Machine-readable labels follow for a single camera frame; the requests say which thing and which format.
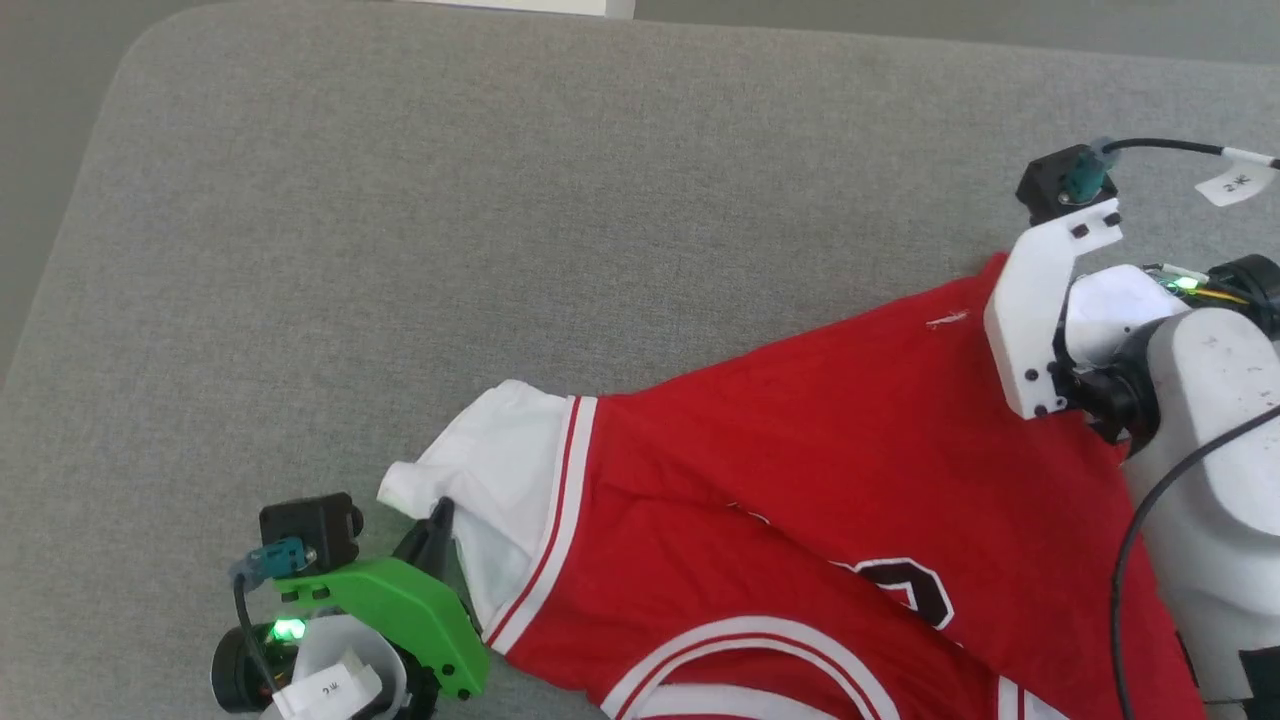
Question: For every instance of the red and white jersey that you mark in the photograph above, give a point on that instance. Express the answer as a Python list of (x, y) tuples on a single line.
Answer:
[(800, 480)]

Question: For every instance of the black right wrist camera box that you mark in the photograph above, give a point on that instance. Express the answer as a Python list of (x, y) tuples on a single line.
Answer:
[(1045, 190)]

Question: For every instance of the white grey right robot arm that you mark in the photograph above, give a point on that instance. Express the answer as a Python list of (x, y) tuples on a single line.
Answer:
[(1220, 500)]

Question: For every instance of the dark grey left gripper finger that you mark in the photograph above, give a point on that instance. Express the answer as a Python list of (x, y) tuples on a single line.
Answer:
[(438, 530)]

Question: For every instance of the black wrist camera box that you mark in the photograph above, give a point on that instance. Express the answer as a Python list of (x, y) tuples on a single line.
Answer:
[(310, 530), (1045, 190)]

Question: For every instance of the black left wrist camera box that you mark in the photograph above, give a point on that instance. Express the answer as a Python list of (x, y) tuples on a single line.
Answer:
[(310, 530)]

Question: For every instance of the green and white left gripper body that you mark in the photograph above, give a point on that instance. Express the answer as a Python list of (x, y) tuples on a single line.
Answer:
[(400, 610)]

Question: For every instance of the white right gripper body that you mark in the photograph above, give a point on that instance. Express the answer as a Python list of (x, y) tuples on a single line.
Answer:
[(1030, 320)]

